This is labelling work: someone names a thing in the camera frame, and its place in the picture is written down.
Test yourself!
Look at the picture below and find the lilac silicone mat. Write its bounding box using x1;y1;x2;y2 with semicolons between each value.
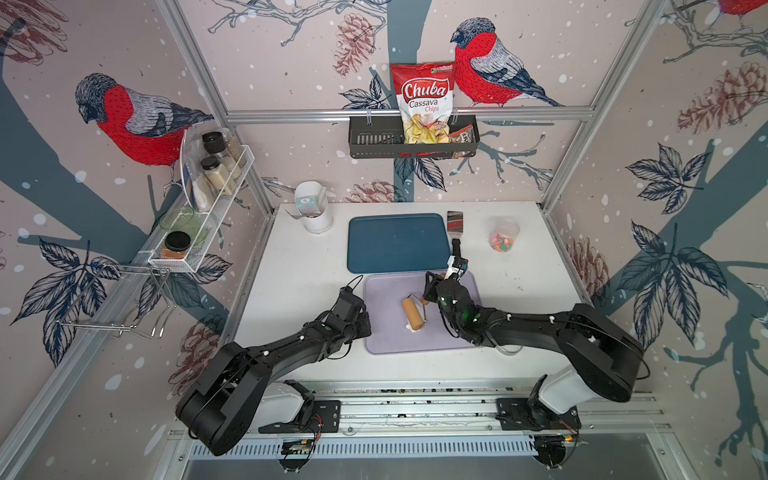
363;272;470;355

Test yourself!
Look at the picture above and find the wooden rolling pin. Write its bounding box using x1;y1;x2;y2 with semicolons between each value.
401;293;429;332

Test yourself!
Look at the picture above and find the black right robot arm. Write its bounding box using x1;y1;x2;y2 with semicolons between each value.
424;239;644;414

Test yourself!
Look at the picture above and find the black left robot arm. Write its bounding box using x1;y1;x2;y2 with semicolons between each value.
175;286;371;456

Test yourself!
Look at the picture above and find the clear cup with candies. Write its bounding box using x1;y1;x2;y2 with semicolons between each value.
489;218;520;253

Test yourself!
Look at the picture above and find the teal plastic tray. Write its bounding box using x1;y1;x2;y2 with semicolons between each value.
347;213;451;274

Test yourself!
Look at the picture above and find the white utensil holder cup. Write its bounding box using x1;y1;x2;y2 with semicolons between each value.
287;181;333;235

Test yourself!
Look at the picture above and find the small dark snack packet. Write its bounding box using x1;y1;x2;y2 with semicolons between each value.
449;124;475;144

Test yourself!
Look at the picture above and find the teal paper carton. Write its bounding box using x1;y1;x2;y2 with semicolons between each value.
296;189;326;218

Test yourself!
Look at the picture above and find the red Chuba chips bag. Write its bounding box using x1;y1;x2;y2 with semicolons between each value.
391;63;454;144

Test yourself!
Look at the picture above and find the short brown powder jar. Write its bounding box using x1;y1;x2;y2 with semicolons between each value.
160;230;192;260

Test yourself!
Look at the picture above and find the black lid spice jar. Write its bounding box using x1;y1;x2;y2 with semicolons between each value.
200;156;235;196
202;131;242;179

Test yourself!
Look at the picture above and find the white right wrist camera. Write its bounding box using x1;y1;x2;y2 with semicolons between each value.
444;255;468;280

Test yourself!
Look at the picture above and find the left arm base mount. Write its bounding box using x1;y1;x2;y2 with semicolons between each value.
239;379;342;472

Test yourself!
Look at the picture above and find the black wire wall basket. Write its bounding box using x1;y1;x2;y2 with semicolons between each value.
348;115;479;159

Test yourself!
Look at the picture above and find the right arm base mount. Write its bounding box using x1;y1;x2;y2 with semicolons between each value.
495;376;581;468

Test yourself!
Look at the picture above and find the clear acrylic wall shelf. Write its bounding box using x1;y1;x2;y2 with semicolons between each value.
149;121;254;273

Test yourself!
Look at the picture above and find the wire wall rack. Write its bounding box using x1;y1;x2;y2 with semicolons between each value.
54;265;177;340

